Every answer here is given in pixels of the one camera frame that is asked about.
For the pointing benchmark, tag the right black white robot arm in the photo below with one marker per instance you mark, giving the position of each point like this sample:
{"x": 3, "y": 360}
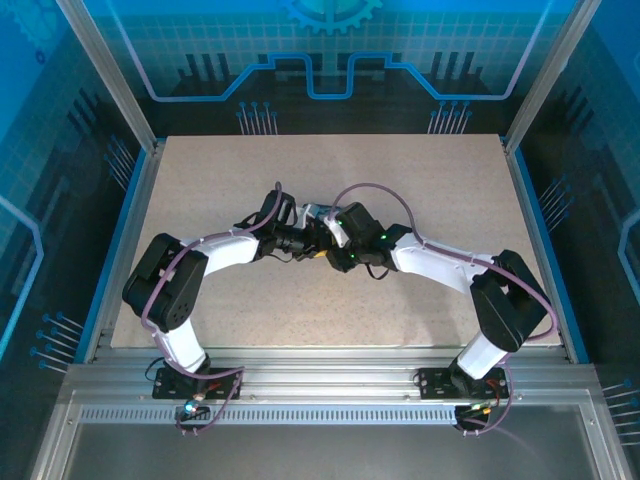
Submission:
{"x": 505, "y": 310}

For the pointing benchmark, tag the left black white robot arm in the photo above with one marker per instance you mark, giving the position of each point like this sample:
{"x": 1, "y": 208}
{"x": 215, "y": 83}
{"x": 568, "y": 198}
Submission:
{"x": 170, "y": 295}

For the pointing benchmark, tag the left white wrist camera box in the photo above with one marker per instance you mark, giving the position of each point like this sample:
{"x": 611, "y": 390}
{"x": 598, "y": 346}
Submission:
{"x": 302, "y": 216}

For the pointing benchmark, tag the aluminium mounting rail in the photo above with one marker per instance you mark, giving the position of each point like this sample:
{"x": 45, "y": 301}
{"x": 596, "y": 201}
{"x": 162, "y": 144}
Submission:
{"x": 325, "y": 370}

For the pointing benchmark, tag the aluminium table side rail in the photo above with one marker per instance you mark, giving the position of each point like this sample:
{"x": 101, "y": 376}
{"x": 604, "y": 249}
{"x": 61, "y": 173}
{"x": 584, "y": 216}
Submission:
{"x": 537, "y": 210}
{"x": 125, "y": 215}

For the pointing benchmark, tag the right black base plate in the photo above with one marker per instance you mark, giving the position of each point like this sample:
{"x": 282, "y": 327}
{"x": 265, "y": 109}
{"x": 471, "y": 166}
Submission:
{"x": 435, "y": 382}

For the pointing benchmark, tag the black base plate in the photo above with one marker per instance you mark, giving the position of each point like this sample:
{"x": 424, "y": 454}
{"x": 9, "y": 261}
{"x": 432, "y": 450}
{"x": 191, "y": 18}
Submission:
{"x": 167, "y": 387}
{"x": 435, "y": 382}

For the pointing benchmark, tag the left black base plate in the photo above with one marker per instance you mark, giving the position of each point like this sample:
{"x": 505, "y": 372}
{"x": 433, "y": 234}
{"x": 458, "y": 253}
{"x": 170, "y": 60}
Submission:
{"x": 167, "y": 387}

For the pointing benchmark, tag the aluminium frame post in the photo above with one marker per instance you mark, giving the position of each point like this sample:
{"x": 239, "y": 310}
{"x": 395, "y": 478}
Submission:
{"x": 545, "y": 85}
{"x": 115, "y": 85}

